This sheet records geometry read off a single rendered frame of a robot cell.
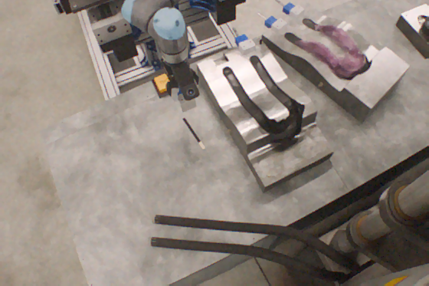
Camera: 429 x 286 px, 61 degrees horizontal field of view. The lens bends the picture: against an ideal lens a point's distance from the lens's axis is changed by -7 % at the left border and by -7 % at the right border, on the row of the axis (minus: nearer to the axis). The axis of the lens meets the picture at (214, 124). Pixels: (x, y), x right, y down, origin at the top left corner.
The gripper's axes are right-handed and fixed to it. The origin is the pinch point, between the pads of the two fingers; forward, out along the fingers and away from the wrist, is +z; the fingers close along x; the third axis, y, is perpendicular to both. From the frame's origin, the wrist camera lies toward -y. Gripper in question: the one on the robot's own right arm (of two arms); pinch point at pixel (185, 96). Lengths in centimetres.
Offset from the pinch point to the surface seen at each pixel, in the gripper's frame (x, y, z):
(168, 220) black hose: 21.0, -31.3, 11.1
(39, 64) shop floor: 64, 127, 95
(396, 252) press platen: -28, -71, -9
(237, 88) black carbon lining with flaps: -18.6, -1.1, 7.1
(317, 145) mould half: -32.5, -31.1, 9.0
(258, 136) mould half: -14.6, -22.3, 1.8
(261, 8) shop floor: -92, 99, 95
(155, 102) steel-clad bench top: 8.2, 11.7, 15.1
